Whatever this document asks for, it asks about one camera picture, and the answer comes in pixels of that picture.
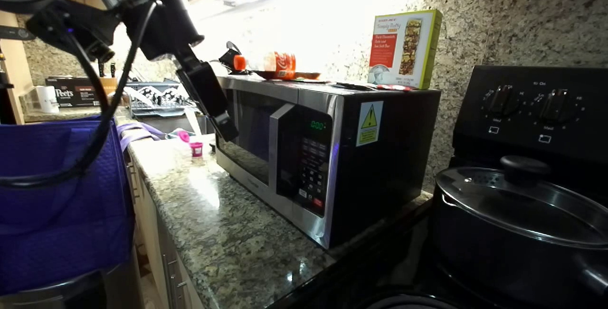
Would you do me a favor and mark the white container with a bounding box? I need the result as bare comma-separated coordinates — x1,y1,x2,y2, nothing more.
35,85,60,114

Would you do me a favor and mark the microwave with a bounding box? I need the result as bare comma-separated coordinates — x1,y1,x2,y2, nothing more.
215,75,442,250

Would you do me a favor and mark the flat orange dish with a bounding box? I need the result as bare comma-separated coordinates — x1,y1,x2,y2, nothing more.
254,70,322,81

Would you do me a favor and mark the black stove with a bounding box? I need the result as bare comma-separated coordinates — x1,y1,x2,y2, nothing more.
304,65,608,309

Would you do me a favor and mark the dish rack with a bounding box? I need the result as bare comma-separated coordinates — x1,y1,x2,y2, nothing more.
123,81,196,118

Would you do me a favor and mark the snack bar box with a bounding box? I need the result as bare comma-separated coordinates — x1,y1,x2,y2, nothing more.
367,9,443,90

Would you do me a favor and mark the purple fabric bag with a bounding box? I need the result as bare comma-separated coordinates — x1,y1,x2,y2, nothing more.
0,116,136,296

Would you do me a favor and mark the stove knob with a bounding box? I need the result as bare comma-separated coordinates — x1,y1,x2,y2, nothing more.
539,89,578,125
484,84,523,118

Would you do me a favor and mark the purple cloth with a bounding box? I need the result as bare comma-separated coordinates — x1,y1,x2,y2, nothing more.
116,122,165,152

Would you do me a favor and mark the flat black item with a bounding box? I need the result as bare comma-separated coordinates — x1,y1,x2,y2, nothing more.
332,82,377,92

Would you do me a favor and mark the orange plastic bottle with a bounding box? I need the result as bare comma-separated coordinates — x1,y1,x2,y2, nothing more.
232,51,297,80

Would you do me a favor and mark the glass pot lid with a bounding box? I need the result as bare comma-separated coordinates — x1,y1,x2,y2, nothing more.
435,155,608,251

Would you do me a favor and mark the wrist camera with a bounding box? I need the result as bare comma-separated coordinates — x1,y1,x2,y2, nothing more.
26,0,122,64

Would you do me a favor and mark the black cooking pot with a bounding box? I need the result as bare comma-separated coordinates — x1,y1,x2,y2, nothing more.
431,155,608,309

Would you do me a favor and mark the knife block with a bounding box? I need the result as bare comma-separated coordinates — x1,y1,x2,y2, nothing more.
97,62,119,95

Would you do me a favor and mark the dark coffee box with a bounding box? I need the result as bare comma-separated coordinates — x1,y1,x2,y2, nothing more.
46,77,104,108

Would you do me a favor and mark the microwave door handle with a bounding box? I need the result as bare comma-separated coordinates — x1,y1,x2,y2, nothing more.
268,103,296,192

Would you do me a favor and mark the microwave door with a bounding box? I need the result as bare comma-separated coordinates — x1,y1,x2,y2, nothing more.
216,77,299,206

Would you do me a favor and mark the drawer handle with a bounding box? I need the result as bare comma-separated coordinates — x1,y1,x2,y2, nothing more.
162,253,188,309
127,161,142,201

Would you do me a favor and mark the black spray nozzle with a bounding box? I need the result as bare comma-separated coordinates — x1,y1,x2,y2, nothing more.
218,41,244,75

